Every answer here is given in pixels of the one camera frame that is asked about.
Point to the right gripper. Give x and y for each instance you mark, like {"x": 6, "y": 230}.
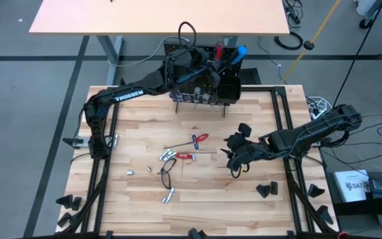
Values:
{"x": 247, "y": 151}

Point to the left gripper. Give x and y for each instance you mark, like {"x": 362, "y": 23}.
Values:
{"x": 181, "y": 64}

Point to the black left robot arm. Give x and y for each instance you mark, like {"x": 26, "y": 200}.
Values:
{"x": 128, "y": 94}

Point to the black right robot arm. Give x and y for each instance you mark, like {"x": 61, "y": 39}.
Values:
{"x": 310, "y": 132}

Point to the black plastic peg board bin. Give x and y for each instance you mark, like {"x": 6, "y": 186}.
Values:
{"x": 229, "y": 93}

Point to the black peg board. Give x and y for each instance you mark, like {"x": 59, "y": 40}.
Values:
{"x": 194, "y": 89}

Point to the grey desk leg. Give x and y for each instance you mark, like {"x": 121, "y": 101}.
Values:
{"x": 232, "y": 41}
{"x": 111, "y": 53}

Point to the black mesh mat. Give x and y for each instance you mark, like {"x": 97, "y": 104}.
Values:
{"x": 252, "y": 77}

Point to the loose black triangular block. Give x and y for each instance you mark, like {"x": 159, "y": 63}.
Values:
{"x": 274, "y": 188}
{"x": 264, "y": 192}

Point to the chrome extension bar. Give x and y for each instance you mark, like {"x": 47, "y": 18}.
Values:
{"x": 171, "y": 192}

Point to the black safety glasses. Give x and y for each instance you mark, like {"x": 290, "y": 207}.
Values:
{"x": 161, "y": 176}

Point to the light wood desk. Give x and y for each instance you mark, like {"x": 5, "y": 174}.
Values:
{"x": 161, "y": 16}

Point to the dark rounded object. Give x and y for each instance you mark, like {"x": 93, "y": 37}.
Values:
{"x": 196, "y": 234}

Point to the black power strip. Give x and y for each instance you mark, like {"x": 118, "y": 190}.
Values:
{"x": 293, "y": 15}

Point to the black round floor cap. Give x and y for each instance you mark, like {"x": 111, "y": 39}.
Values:
{"x": 309, "y": 45}

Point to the chrome socket with black adapter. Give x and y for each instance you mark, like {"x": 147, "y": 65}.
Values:
{"x": 129, "y": 172}

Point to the white printed booklet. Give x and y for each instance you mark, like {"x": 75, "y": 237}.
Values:
{"x": 350, "y": 186}

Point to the red knob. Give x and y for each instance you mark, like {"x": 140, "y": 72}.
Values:
{"x": 343, "y": 235}

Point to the black cart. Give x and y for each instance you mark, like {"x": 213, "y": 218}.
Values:
{"x": 360, "y": 209}

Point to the white object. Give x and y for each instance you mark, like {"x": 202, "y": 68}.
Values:
{"x": 365, "y": 6}

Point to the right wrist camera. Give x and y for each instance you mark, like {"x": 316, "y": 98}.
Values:
{"x": 245, "y": 129}

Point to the black aluminium table frame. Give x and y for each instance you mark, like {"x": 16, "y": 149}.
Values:
{"x": 260, "y": 89}

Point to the black triangular bracket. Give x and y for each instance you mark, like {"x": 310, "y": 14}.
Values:
{"x": 316, "y": 191}
{"x": 324, "y": 214}
{"x": 65, "y": 200}
{"x": 64, "y": 219}
{"x": 76, "y": 203}

